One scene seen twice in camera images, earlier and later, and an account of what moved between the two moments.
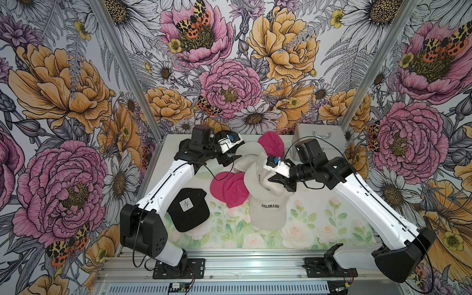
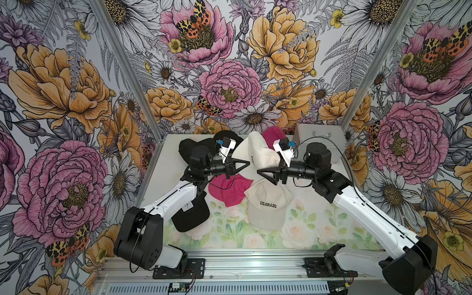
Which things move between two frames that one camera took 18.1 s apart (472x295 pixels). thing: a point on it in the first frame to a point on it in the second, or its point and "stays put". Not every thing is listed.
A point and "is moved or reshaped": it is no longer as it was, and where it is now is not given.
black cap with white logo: [188, 209] stays put
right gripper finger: [288, 184] to [276, 171]
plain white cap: [249, 153] is moved or reshaped
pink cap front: [230, 188] stays put
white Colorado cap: [268, 204] stays put
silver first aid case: [332, 137] stays put
